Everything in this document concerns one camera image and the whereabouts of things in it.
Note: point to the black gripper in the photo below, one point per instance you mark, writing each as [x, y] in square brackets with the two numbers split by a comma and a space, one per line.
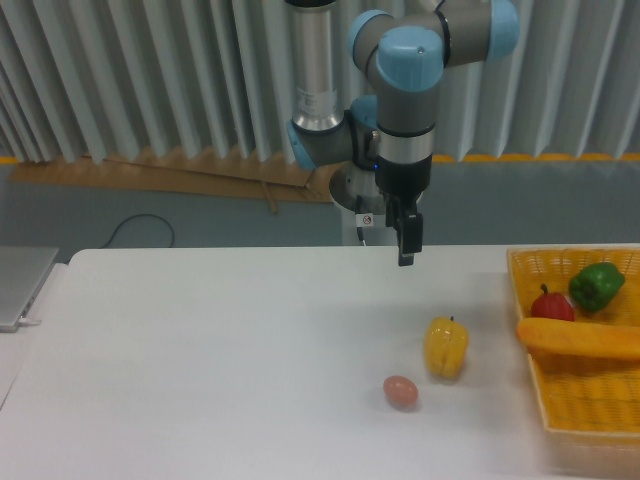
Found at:
[401, 185]

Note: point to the green bell pepper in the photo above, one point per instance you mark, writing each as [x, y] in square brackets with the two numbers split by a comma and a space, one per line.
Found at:
[596, 285]

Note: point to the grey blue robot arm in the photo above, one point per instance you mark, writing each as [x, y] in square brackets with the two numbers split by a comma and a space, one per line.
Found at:
[384, 141]

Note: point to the brown cardboard sheet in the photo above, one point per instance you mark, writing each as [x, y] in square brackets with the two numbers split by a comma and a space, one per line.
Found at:
[274, 181]

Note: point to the yellow bell pepper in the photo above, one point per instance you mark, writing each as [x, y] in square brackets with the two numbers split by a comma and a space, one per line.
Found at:
[444, 347]

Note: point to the brown egg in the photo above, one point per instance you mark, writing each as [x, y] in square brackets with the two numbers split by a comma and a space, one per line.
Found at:
[401, 392]

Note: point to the red bell pepper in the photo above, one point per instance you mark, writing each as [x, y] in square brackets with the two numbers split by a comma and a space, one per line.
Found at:
[552, 305]

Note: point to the orange carrot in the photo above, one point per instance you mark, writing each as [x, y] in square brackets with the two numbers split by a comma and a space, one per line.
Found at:
[579, 338]

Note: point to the silver laptop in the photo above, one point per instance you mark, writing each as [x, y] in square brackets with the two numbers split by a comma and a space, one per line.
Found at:
[24, 270]

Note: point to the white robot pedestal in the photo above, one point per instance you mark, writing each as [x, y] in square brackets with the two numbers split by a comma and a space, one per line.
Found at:
[360, 230]

